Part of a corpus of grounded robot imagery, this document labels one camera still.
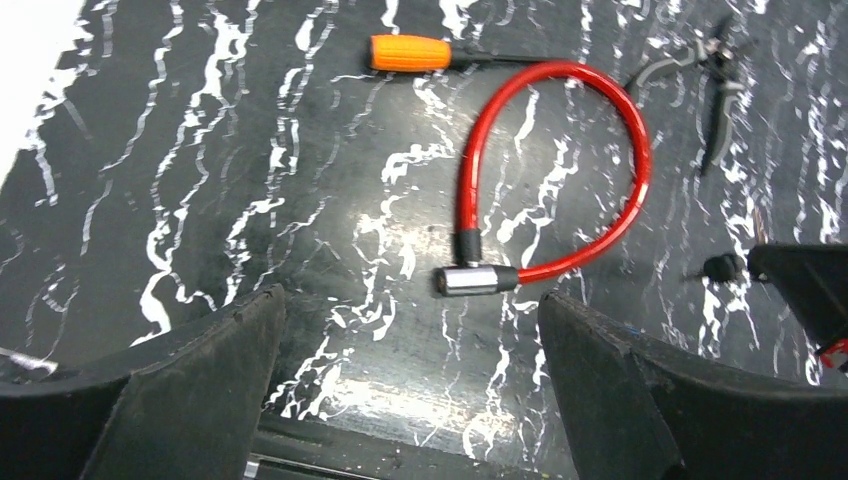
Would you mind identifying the red cable lock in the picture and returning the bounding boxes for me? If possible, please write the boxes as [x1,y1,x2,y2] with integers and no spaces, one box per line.
[434,60,653,297]

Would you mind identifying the grey handled pliers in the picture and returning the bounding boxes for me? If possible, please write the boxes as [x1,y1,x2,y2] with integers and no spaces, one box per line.
[625,14,757,176]

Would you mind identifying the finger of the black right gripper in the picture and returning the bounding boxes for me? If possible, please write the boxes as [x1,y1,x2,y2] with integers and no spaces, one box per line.
[747,243,847,371]

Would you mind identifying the orange handled screwdriver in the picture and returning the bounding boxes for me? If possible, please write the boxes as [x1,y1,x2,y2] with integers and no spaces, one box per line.
[367,34,553,73]

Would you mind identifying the black key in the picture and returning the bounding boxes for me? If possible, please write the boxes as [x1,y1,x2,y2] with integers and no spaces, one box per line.
[682,253,747,283]

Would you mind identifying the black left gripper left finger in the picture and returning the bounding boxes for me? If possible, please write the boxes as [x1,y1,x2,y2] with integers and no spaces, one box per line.
[1,285,286,479]

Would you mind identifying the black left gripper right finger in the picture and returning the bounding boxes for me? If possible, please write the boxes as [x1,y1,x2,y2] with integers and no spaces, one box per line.
[538,291,847,479]

